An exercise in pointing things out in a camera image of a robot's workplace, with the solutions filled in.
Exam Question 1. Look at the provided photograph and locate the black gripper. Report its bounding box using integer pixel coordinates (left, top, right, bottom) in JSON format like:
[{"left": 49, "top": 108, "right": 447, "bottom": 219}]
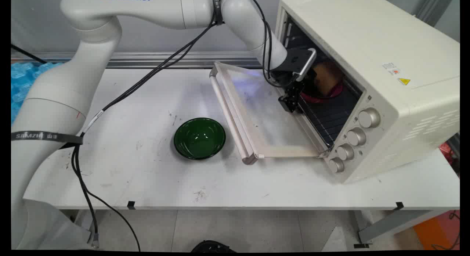
[{"left": 270, "top": 70, "right": 306, "bottom": 113}]

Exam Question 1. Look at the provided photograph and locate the red bowl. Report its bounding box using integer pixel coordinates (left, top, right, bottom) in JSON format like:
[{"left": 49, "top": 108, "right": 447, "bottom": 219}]
[{"left": 300, "top": 80, "right": 345, "bottom": 104}]

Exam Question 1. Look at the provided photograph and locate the cream glass oven door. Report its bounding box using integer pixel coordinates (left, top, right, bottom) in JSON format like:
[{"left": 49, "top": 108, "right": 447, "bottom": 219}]
[{"left": 209, "top": 61, "right": 330, "bottom": 165}]

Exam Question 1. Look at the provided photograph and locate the brown bread slice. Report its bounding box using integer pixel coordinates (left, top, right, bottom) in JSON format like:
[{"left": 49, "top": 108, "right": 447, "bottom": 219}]
[{"left": 312, "top": 61, "right": 344, "bottom": 97}]

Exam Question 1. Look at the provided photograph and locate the large silver oven knob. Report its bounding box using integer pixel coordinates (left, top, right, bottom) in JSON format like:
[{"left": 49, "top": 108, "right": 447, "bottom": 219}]
[{"left": 358, "top": 108, "right": 381, "bottom": 129}]

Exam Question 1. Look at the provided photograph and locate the cream toaster oven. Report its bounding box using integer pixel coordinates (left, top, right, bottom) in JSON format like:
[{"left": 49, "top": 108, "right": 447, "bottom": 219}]
[{"left": 271, "top": 0, "right": 460, "bottom": 184}]

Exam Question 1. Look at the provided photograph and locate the dark green bowl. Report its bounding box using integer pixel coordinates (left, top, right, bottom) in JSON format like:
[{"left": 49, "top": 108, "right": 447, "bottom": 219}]
[{"left": 174, "top": 118, "right": 227, "bottom": 160}]

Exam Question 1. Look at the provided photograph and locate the white label sticker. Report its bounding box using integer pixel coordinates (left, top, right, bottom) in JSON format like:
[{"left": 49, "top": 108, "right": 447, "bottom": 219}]
[{"left": 382, "top": 62, "right": 401, "bottom": 76}]

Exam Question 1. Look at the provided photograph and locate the grey metal table leg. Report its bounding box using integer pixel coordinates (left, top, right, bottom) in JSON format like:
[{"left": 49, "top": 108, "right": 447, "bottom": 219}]
[{"left": 354, "top": 210, "right": 453, "bottom": 248}]

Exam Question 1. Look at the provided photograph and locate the red object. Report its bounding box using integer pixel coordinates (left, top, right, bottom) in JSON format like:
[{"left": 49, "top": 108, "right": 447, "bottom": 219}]
[{"left": 438, "top": 142, "right": 456, "bottom": 165}]

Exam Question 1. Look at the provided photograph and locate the black round floor object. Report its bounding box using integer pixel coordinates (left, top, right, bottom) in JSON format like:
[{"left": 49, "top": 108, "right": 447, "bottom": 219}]
[{"left": 191, "top": 240, "right": 236, "bottom": 253}]

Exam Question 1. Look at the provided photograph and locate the orange floor mat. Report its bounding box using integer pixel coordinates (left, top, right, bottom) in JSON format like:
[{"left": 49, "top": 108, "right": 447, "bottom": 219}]
[{"left": 413, "top": 211, "right": 460, "bottom": 250}]

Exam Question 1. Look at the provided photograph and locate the white table leg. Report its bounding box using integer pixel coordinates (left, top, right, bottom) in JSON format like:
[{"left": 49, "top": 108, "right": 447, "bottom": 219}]
[{"left": 73, "top": 210, "right": 97, "bottom": 231}]

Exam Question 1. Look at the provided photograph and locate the blue bubble wrap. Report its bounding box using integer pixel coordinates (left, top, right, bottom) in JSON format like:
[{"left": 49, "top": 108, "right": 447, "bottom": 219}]
[{"left": 11, "top": 62, "right": 65, "bottom": 123}]

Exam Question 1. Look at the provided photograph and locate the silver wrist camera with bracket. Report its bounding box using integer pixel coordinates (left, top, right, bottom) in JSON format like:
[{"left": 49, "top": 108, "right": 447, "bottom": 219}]
[{"left": 285, "top": 47, "right": 317, "bottom": 82}]

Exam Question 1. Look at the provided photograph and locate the wire oven rack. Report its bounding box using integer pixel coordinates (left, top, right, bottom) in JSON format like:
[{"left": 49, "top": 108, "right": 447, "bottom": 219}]
[{"left": 297, "top": 83, "right": 363, "bottom": 147}]

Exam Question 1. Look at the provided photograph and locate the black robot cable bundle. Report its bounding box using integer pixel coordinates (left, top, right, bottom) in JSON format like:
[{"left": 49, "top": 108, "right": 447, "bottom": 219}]
[{"left": 70, "top": 0, "right": 280, "bottom": 251}]

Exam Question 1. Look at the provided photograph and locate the aluminium rail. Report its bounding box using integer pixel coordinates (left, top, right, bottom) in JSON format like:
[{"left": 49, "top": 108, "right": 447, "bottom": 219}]
[{"left": 11, "top": 51, "right": 263, "bottom": 69}]

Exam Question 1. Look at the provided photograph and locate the grey vertical post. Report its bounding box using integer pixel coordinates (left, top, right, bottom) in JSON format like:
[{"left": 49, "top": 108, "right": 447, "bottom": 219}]
[{"left": 416, "top": 0, "right": 451, "bottom": 27}]

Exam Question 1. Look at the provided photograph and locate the black floor cable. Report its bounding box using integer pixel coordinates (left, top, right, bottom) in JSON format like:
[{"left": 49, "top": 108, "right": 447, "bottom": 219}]
[{"left": 431, "top": 210, "right": 460, "bottom": 250}]

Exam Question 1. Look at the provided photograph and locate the black SAMZHE velcro strap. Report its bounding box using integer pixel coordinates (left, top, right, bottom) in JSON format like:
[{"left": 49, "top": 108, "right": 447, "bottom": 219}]
[{"left": 11, "top": 131, "right": 84, "bottom": 145}]

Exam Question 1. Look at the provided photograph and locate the thin black background cable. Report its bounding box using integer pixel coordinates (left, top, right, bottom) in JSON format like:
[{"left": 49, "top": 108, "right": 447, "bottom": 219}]
[{"left": 11, "top": 44, "right": 47, "bottom": 64}]

